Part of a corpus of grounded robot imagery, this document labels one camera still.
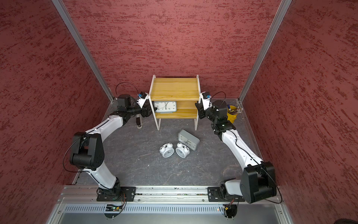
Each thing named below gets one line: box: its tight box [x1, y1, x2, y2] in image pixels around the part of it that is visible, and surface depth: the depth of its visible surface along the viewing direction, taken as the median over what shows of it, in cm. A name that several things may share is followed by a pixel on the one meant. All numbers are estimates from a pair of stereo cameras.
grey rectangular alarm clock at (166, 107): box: [153, 100, 178, 114], surface depth 89 cm
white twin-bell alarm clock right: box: [175, 141, 190, 159], surface depth 85 cm
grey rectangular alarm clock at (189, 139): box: [178, 129, 201, 151], surface depth 90 cm
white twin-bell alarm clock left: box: [159, 142, 175, 158], surface depth 85 cm
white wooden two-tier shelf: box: [148, 74, 201, 131], surface depth 82 cm
